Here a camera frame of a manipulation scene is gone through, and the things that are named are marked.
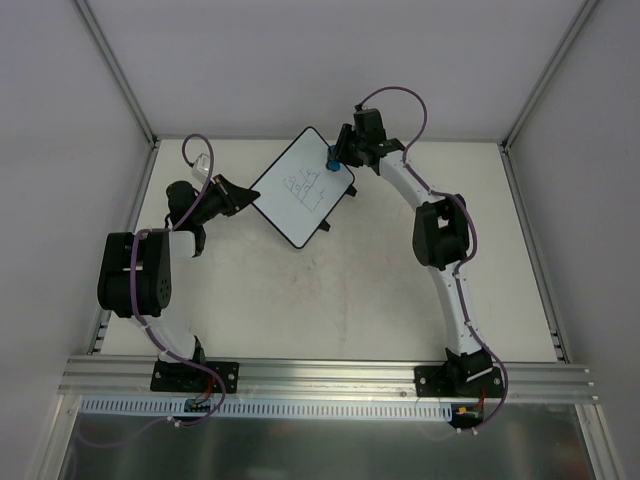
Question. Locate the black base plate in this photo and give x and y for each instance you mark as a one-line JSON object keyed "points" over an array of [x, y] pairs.
{"points": [[180, 378], [444, 381]]}

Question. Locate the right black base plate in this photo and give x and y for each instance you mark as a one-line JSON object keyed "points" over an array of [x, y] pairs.
{"points": [[444, 381]]}

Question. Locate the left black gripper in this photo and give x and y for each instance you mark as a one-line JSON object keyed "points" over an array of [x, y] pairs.
{"points": [[226, 194]]}

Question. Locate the blue whiteboard eraser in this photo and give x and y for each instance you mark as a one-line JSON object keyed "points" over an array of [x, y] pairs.
{"points": [[332, 163]]}

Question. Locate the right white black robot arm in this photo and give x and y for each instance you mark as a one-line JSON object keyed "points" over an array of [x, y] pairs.
{"points": [[440, 242]]}

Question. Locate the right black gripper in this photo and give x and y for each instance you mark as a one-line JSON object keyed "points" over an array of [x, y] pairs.
{"points": [[345, 145]]}

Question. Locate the aluminium mounting rail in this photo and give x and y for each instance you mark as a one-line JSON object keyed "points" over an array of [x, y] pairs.
{"points": [[553, 383]]}

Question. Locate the aluminium frame post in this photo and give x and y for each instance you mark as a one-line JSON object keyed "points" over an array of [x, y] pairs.
{"points": [[571, 35], [103, 46]]}

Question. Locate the small black-framed whiteboard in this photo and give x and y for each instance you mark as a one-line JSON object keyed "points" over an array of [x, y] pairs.
{"points": [[297, 192]]}

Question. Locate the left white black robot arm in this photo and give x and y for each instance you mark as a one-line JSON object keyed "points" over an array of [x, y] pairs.
{"points": [[135, 280]]}

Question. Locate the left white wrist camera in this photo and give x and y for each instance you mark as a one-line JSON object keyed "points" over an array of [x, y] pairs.
{"points": [[201, 167]]}

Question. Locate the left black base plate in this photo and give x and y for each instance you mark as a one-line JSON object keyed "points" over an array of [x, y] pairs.
{"points": [[180, 378]]}

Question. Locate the white slotted cable duct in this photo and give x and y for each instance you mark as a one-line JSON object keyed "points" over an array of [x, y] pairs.
{"points": [[235, 407]]}

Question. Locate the right aluminium frame post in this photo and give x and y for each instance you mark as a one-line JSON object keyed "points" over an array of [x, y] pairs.
{"points": [[571, 35]]}

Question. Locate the left aluminium frame post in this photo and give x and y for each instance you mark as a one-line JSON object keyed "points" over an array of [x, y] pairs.
{"points": [[103, 46]]}

